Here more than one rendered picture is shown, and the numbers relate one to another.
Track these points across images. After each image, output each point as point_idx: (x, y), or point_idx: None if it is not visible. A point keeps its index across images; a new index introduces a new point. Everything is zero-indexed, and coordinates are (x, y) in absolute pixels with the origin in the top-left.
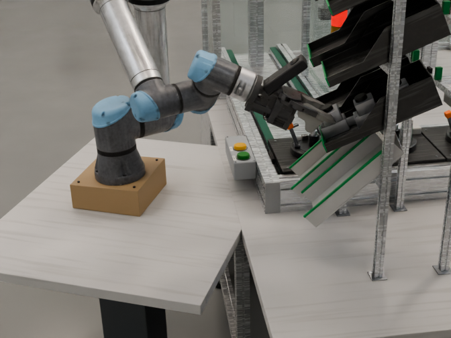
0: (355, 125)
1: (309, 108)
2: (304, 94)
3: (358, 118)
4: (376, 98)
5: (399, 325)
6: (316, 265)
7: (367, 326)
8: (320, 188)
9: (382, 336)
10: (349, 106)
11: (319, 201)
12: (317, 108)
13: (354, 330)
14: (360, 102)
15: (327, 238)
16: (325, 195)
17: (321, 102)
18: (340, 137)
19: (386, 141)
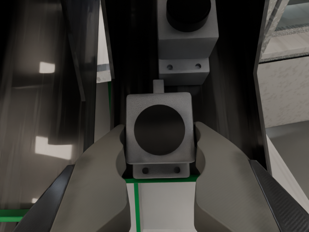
0: (166, 92)
1: (296, 201)
2: (41, 223)
3: (208, 64)
4: (115, 17)
5: (270, 158)
6: (192, 230)
7: (283, 184)
8: (140, 211)
9: (291, 173)
10: (90, 84)
11: (157, 217)
12: (212, 161)
13: (294, 196)
14: (212, 19)
15: (134, 213)
16: (156, 204)
17: (94, 145)
18: (263, 124)
19: (264, 49)
